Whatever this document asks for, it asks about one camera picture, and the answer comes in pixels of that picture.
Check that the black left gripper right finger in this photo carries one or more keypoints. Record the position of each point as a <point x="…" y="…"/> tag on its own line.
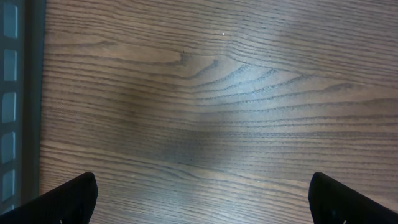
<point x="333" y="202"/>

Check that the grey plastic mesh basket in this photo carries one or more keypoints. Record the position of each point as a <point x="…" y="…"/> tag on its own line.
<point x="22" y="57"/>

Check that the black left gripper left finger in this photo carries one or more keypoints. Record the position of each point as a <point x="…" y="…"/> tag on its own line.
<point x="71" y="203"/>

